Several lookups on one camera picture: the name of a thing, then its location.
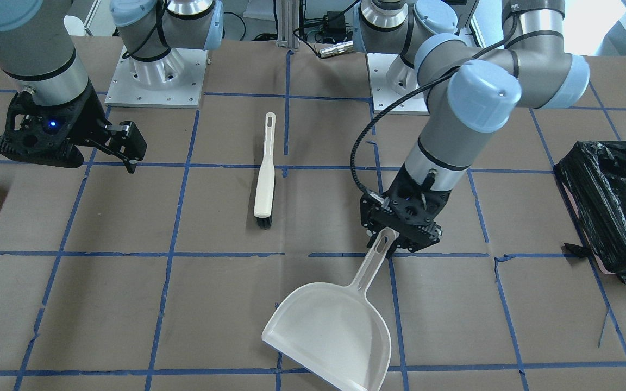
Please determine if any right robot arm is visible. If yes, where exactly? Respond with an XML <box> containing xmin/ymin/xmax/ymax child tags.
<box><xmin>0</xmin><ymin>1</ymin><xmax>224</xmax><ymax>173</ymax></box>

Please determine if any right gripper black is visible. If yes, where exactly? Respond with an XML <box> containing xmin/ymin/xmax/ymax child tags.
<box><xmin>0</xmin><ymin>83</ymin><xmax>147</xmax><ymax>173</ymax></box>

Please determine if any beige hand brush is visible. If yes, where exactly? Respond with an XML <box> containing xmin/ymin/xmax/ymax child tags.
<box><xmin>253</xmin><ymin>112</ymin><xmax>276</xmax><ymax>230</ymax></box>

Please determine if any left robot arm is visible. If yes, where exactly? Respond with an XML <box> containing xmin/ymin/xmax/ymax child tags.
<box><xmin>350</xmin><ymin>1</ymin><xmax>590</xmax><ymax>252</ymax></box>

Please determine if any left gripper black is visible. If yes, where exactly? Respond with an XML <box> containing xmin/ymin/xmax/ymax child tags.
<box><xmin>360</xmin><ymin>167</ymin><xmax>444</xmax><ymax>253</ymax></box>

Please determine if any beige plastic dustpan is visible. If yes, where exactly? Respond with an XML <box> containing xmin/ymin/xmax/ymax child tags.
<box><xmin>261</xmin><ymin>228</ymin><xmax>399</xmax><ymax>390</ymax></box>

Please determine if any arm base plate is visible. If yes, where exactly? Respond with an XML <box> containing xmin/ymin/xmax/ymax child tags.
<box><xmin>105</xmin><ymin>48</ymin><xmax>210</xmax><ymax>109</ymax></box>
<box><xmin>367</xmin><ymin>53</ymin><xmax>419</xmax><ymax>114</ymax></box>

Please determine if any black bag lined bin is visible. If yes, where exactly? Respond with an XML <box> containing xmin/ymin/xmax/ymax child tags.
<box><xmin>554</xmin><ymin>141</ymin><xmax>626</xmax><ymax>283</ymax></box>

